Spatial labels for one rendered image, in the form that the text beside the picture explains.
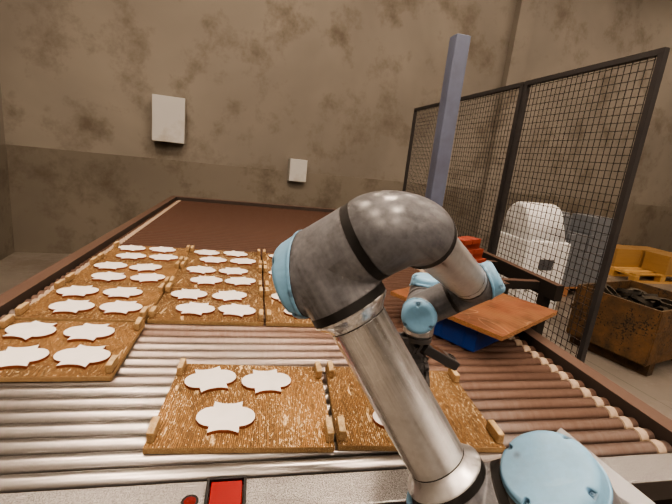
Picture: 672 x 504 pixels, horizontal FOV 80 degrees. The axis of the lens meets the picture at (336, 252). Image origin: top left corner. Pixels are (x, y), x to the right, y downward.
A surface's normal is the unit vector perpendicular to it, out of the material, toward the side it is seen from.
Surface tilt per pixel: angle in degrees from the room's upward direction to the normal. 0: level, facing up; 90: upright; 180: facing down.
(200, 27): 90
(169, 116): 90
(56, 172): 90
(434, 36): 90
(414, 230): 79
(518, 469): 36
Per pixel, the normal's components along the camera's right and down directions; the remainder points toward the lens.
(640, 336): -0.87, 0.02
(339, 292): -0.03, 0.05
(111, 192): 0.29, 0.25
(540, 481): -0.45, -0.79
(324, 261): -0.33, 0.11
